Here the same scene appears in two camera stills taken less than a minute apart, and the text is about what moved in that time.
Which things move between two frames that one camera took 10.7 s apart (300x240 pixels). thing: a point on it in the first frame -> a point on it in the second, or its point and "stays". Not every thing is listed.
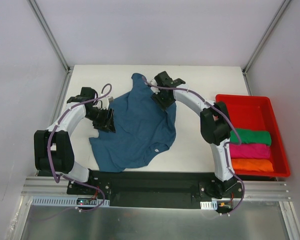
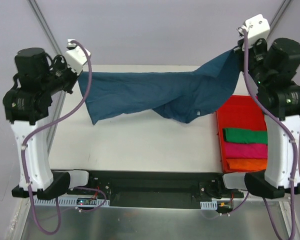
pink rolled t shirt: (250, 151) stays
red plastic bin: (257, 112) stays
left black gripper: (106, 120) -> (70, 81)
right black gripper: (162, 99) -> (241, 52)
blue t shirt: (143, 130) -> (187, 97)
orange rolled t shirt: (255, 164) stays
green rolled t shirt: (248, 136) stays
